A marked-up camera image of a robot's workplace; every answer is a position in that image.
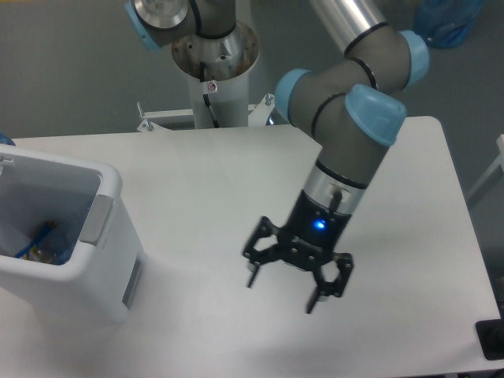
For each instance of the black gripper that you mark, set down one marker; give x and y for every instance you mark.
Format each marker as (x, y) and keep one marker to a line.
(313, 236)

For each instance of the clear plastic water bottle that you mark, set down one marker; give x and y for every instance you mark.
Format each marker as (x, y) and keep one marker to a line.
(61, 242)

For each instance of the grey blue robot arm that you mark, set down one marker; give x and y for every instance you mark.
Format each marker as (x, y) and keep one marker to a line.
(350, 110)

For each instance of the white trash can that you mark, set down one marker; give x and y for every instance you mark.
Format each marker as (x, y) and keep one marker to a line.
(95, 285)

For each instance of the black clamp on table edge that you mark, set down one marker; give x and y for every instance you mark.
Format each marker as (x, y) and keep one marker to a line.
(490, 335)

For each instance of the blue plastic bag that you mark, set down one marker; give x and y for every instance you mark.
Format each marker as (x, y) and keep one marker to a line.
(445, 24)

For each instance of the blue yellow snack wrapper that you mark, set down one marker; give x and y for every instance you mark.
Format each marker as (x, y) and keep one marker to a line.
(33, 251)

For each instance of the blue object at left edge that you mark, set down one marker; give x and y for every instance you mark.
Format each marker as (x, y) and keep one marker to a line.
(4, 139)

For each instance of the white frame at right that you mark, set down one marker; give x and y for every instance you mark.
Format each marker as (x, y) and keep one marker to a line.
(491, 175)

